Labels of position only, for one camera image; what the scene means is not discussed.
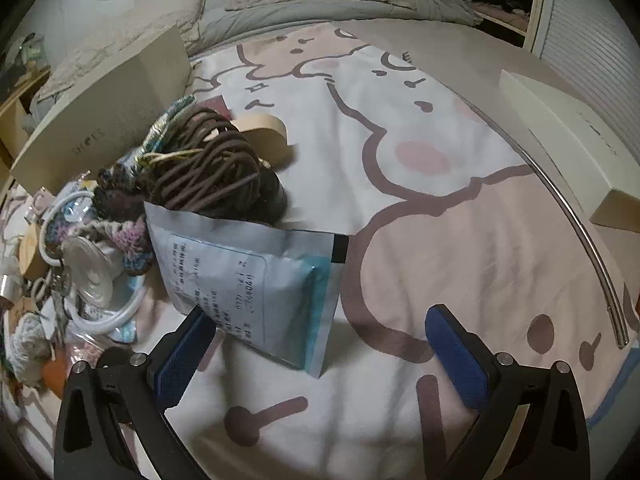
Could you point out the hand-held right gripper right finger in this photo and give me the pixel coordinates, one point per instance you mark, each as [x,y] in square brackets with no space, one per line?
[457,355]

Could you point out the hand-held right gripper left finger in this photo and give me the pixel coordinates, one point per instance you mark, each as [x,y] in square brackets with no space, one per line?
[185,355]

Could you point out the large blue white medicine packet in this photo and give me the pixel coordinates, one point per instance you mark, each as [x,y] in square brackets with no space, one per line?
[240,280]

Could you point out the white shoe box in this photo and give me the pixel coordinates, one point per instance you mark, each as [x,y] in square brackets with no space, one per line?
[110,105]

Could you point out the cartoon bear printed blanket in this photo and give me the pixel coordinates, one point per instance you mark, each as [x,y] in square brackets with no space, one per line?
[450,240]

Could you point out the purple crochet piece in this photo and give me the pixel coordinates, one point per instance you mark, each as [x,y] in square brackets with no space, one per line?
[135,250]

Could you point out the clear plastic round lid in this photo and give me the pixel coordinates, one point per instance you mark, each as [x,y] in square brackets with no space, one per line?
[92,280]

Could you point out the white yarn bundle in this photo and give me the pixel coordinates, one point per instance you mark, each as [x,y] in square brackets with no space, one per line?
[30,345]

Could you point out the oval wooden box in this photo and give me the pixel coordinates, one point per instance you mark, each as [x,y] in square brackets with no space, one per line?
[32,255]

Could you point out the beige tape roll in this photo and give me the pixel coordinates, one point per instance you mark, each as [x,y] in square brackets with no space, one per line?
[265,135]

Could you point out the white shoe box lid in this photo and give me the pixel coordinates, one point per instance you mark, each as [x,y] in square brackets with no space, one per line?
[565,130]

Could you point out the red box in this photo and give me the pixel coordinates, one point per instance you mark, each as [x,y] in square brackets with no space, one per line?
[220,107]

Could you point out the wooden shelf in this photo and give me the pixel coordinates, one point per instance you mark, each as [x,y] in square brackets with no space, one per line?
[20,105]

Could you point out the grey duvet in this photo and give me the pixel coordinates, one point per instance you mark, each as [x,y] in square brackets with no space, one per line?
[300,22]

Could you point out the white shutter door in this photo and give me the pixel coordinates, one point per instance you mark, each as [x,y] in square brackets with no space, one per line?
[590,25]

